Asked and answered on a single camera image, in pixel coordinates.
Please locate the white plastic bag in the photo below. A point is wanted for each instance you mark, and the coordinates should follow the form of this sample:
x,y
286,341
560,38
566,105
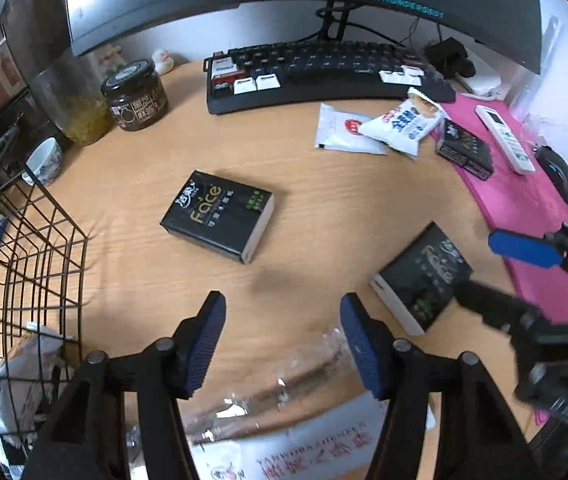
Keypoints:
x,y
14,385

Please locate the wooden desktop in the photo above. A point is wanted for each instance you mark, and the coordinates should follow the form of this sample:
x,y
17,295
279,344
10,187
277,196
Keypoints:
x,y
314,220

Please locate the black tissue pack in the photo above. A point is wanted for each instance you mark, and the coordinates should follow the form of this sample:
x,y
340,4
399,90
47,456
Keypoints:
x,y
463,147
214,212
421,280

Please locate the white remote control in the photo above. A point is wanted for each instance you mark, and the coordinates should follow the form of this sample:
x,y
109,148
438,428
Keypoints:
x,y
506,140

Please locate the clear packet white label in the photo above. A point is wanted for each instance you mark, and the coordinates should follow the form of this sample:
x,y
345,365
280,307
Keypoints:
x,y
289,430

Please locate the dark sauce jar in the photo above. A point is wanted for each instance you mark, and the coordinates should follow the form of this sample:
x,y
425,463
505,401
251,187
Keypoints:
x,y
134,97

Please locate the white packet red logo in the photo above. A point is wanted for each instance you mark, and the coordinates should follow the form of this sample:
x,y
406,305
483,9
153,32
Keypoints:
x,y
339,132

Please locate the pink desk mat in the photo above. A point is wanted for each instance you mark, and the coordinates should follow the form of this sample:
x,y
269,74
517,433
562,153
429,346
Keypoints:
x,y
513,195

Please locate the white blue patterned bowl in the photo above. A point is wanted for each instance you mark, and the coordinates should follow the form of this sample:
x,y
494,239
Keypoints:
x,y
44,162

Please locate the black computer mouse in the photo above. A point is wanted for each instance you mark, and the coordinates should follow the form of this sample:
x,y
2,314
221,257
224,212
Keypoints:
x,y
558,175

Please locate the small white duck figurine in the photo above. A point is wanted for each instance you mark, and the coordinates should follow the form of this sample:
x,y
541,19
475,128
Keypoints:
x,y
163,62

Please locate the clear jar yellow contents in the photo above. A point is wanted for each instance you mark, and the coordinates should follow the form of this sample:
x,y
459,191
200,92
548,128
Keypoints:
x,y
74,110

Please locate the white power strip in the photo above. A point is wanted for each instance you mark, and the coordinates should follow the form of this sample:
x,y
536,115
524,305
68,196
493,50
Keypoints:
x,y
483,82

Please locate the white blue snack packet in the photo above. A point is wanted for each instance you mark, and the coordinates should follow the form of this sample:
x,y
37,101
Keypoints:
x,y
403,122

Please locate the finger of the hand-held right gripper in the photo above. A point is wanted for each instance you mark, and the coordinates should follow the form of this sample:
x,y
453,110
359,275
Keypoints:
x,y
523,249
498,307

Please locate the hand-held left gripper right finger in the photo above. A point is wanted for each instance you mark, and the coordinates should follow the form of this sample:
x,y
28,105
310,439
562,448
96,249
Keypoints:
x,y
363,350

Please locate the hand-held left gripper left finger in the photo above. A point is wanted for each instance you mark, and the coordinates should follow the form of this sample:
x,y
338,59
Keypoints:
x,y
204,345

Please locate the small pale figurine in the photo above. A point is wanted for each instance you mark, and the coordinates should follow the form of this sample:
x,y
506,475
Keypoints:
x,y
111,56

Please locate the black power adapter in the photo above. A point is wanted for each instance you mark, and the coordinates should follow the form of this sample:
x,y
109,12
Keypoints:
x,y
448,55

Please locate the black keyboard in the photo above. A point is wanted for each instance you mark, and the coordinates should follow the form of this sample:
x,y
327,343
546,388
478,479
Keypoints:
x,y
314,80

